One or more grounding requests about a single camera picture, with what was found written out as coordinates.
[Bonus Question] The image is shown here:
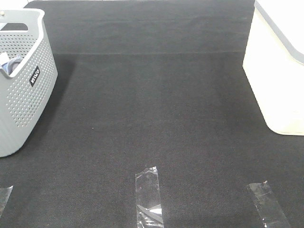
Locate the middle clear tape strip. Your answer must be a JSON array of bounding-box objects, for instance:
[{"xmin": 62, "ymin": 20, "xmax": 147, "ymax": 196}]
[{"xmin": 135, "ymin": 167, "xmax": 164, "ymax": 228}]

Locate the white basket with grey rim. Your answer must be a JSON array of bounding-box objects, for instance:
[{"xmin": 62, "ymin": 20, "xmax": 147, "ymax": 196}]
[{"xmin": 243, "ymin": 0, "xmax": 304, "ymax": 135}]

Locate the blue towel in basket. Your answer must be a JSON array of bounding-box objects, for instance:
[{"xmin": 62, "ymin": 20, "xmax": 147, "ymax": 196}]
[{"xmin": 0, "ymin": 52, "xmax": 23, "ymax": 76}]

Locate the left clear tape strip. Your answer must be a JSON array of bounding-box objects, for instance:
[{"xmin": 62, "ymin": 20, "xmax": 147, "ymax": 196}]
[{"xmin": 0, "ymin": 186, "xmax": 13, "ymax": 217}]

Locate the clear tape strip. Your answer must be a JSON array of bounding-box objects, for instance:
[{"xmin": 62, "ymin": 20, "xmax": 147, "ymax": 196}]
[
  {"xmin": 135, "ymin": 167, "xmax": 164, "ymax": 228},
  {"xmin": 0, "ymin": 186, "xmax": 13, "ymax": 217},
  {"xmin": 247, "ymin": 181, "xmax": 291, "ymax": 228}
]

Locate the grey perforated laundry basket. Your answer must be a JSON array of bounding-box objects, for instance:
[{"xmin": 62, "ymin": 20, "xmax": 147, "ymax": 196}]
[{"xmin": 0, "ymin": 9, "xmax": 58, "ymax": 157}]

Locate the black felt table mat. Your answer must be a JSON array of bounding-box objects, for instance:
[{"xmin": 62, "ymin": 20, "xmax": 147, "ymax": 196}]
[{"xmin": 0, "ymin": 0, "xmax": 304, "ymax": 228}]

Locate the right clear tape strip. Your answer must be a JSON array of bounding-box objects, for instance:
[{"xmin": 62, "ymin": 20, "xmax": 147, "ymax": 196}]
[{"xmin": 247, "ymin": 181, "xmax": 291, "ymax": 228}]

